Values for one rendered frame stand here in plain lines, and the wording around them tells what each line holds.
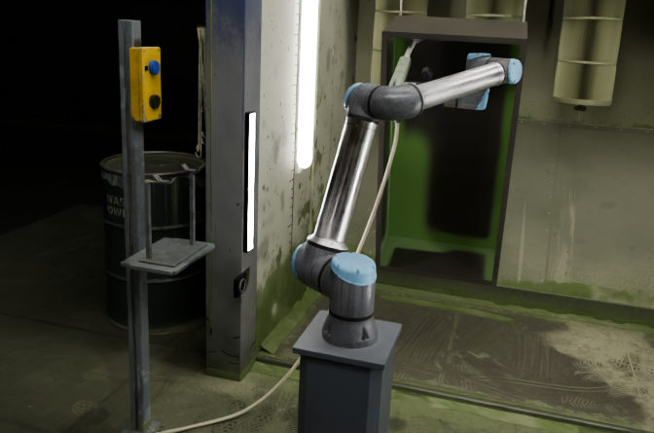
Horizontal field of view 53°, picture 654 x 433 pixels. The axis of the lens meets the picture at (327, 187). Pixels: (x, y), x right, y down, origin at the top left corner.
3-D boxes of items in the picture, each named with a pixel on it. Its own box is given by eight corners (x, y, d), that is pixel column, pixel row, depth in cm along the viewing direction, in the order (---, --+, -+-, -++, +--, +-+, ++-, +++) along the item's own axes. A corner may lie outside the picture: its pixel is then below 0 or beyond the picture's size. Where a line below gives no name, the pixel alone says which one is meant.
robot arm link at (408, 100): (392, 93, 208) (526, 54, 244) (366, 90, 217) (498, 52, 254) (395, 128, 212) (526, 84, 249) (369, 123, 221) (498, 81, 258)
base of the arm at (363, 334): (370, 352, 212) (372, 324, 209) (314, 342, 217) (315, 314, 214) (382, 328, 229) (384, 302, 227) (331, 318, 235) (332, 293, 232)
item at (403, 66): (398, 136, 266) (398, 86, 253) (386, 135, 267) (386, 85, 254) (416, 82, 304) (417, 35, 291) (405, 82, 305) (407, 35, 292)
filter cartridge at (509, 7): (490, 118, 386) (505, -30, 365) (443, 110, 413) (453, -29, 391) (526, 114, 409) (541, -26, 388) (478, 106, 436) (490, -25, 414)
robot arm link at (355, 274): (347, 322, 210) (350, 270, 206) (315, 303, 223) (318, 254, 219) (383, 310, 220) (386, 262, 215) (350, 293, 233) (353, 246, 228)
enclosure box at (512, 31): (387, 235, 363) (396, 15, 311) (498, 249, 349) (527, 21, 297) (375, 269, 333) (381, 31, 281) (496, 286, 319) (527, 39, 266)
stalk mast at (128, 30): (138, 422, 276) (127, 19, 235) (151, 425, 274) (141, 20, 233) (130, 430, 270) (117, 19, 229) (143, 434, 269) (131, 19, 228)
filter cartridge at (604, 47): (604, 119, 407) (624, -21, 389) (618, 126, 372) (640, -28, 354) (543, 115, 413) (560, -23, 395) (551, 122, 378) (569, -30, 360)
